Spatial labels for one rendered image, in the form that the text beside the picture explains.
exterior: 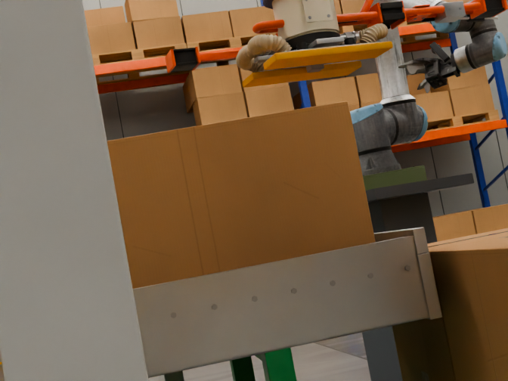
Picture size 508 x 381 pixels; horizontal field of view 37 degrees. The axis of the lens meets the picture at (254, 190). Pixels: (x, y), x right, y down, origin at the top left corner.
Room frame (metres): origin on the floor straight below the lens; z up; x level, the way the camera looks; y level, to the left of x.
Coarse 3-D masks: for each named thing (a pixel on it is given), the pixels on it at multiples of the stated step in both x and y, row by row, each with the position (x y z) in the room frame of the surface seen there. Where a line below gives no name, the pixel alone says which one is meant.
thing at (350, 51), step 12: (300, 48) 1.98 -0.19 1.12; (312, 48) 1.97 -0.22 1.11; (324, 48) 1.96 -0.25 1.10; (336, 48) 1.97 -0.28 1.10; (348, 48) 1.98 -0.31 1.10; (360, 48) 1.99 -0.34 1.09; (372, 48) 2.01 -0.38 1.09; (384, 48) 2.02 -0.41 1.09; (276, 60) 1.93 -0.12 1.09; (288, 60) 1.95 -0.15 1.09; (300, 60) 1.97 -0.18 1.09; (312, 60) 2.00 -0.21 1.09; (324, 60) 2.03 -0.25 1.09; (336, 60) 2.06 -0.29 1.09; (348, 60) 2.09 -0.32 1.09
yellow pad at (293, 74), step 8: (328, 64) 2.17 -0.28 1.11; (336, 64) 2.18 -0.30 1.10; (344, 64) 2.19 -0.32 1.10; (352, 64) 2.20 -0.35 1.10; (360, 64) 2.20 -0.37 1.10; (264, 72) 2.11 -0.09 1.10; (272, 72) 2.12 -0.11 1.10; (280, 72) 2.12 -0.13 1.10; (288, 72) 2.13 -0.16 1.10; (296, 72) 2.14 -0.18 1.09; (304, 72) 2.15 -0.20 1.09; (320, 72) 2.17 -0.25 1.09; (328, 72) 2.19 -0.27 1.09; (336, 72) 2.21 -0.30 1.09; (344, 72) 2.23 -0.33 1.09; (352, 72) 2.26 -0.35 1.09; (248, 80) 2.14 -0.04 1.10; (256, 80) 2.12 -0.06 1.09; (264, 80) 2.14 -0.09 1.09; (272, 80) 2.16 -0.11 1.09; (280, 80) 2.18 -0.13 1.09; (288, 80) 2.20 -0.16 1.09; (296, 80) 2.23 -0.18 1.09; (304, 80) 2.25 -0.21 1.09
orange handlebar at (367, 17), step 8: (408, 8) 2.18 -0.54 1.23; (416, 8) 2.19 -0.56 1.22; (424, 8) 2.20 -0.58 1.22; (432, 8) 2.21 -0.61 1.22; (440, 8) 2.21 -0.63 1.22; (472, 8) 2.25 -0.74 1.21; (336, 16) 2.11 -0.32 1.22; (344, 16) 2.11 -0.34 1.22; (352, 16) 2.12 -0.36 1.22; (360, 16) 2.13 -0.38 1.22; (368, 16) 2.14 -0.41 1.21; (376, 16) 2.15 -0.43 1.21; (408, 16) 2.22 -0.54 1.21; (416, 16) 2.20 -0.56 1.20; (424, 16) 2.21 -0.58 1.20; (432, 16) 2.26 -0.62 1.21; (256, 24) 2.04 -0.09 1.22; (264, 24) 2.04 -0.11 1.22; (272, 24) 2.04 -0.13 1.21; (280, 24) 2.05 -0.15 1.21; (344, 24) 2.16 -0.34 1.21; (352, 24) 2.17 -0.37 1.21; (256, 32) 2.06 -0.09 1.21; (264, 32) 2.08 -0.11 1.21; (272, 32) 2.09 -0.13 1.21; (200, 56) 2.26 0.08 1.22; (208, 56) 2.27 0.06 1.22; (216, 56) 2.28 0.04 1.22; (224, 56) 2.29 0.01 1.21; (232, 56) 2.30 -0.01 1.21; (256, 56) 2.34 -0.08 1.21
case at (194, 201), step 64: (192, 128) 1.84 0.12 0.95; (256, 128) 1.86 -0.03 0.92; (320, 128) 1.88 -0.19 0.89; (128, 192) 1.82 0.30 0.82; (192, 192) 1.84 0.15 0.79; (256, 192) 1.86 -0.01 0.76; (320, 192) 1.88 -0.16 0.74; (128, 256) 1.82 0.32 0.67; (192, 256) 1.84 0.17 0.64; (256, 256) 1.85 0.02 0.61
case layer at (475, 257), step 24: (456, 240) 2.20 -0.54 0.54; (480, 240) 1.97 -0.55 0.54; (504, 240) 1.79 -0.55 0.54; (432, 264) 1.92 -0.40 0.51; (456, 264) 1.79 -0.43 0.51; (480, 264) 1.67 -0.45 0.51; (504, 264) 1.56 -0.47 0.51; (456, 288) 1.81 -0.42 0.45; (480, 288) 1.69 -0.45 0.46; (504, 288) 1.58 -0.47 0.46; (456, 312) 1.84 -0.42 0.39; (480, 312) 1.71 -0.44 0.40; (504, 312) 1.60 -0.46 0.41; (408, 336) 2.19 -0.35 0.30; (432, 336) 2.02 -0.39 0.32; (456, 336) 1.87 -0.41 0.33; (480, 336) 1.74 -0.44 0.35; (504, 336) 1.62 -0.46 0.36; (408, 360) 2.23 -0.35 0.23; (432, 360) 2.05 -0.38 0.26; (456, 360) 1.90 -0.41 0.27; (480, 360) 1.76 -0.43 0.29; (504, 360) 1.65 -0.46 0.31
